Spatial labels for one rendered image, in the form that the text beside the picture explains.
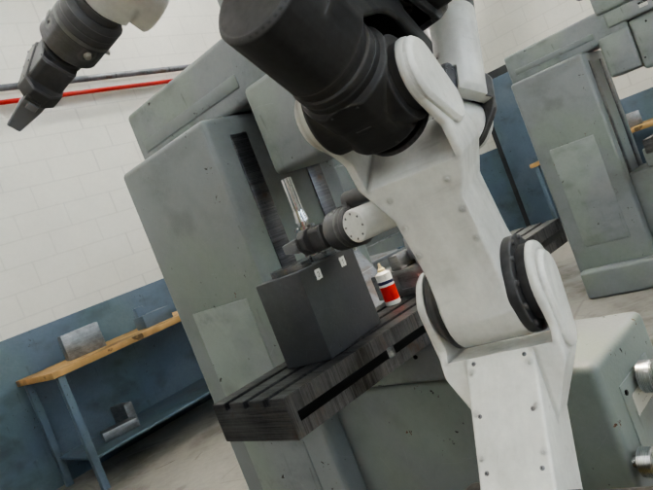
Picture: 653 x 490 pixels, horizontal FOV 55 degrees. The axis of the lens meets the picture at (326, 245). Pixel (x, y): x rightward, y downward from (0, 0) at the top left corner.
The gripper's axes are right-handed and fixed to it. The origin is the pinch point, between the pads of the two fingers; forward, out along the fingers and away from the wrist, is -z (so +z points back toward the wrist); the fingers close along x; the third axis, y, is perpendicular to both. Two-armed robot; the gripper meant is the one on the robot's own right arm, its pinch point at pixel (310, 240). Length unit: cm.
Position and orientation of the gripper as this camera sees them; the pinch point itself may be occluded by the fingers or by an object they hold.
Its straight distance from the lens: 140.8
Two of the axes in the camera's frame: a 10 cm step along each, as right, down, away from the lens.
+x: -7.3, 3.1, -6.1
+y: 3.6, 9.3, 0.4
